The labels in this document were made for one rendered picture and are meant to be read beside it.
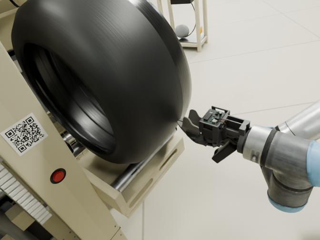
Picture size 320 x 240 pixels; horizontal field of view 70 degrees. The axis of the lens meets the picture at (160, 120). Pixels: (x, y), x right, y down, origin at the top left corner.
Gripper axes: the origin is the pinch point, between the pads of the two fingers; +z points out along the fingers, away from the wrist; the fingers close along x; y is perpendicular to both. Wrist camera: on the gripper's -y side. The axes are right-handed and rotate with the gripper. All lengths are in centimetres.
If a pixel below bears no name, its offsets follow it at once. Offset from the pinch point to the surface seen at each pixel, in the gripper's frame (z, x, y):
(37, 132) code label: 18.5, 30.4, 15.3
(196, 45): 141, -234, -95
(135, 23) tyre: 6.9, 1.8, 30.4
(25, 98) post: 18.5, 28.1, 23.7
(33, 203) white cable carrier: 19.8, 41.2, -1.9
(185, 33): 163, -241, -82
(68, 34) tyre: 13.5, 15.2, 32.8
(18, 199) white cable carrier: 20.2, 42.7, 2.2
